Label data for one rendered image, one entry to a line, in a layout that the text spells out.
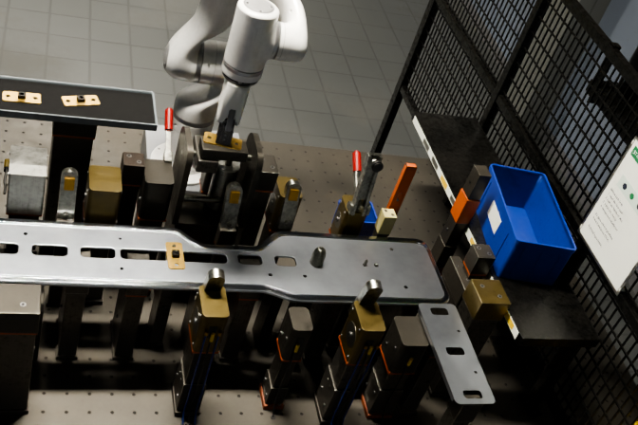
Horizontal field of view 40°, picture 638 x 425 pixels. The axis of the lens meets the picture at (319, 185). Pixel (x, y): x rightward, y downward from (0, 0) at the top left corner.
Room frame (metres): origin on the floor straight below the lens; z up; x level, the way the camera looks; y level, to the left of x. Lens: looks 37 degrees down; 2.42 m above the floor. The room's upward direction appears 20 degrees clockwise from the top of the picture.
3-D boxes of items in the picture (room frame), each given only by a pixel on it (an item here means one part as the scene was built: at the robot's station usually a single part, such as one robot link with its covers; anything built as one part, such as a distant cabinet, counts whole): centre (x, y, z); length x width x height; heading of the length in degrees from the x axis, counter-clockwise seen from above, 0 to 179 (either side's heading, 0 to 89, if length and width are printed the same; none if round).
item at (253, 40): (1.55, 0.22, 1.55); 0.09 x 0.08 x 0.13; 111
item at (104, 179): (1.55, 0.47, 0.89); 0.12 x 0.08 x 0.38; 24
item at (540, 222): (1.90, -0.53, 1.10); 0.30 x 0.17 x 0.13; 16
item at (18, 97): (1.61, 0.71, 1.17); 0.08 x 0.04 x 0.01; 116
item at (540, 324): (2.01, -0.48, 1.02); 0.90 x 0.22 x 0.03; 24
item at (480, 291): (1.64, -0.47, 0.88); 0.08 x 0.08 x 0.36; 24
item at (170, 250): (1.46, 0.25, 1.01); 0.08 x 0.04 x 0.01; 25
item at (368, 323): (1.43, -0.21, 0.87); 0.12 x 0.07 x 0.35; 24
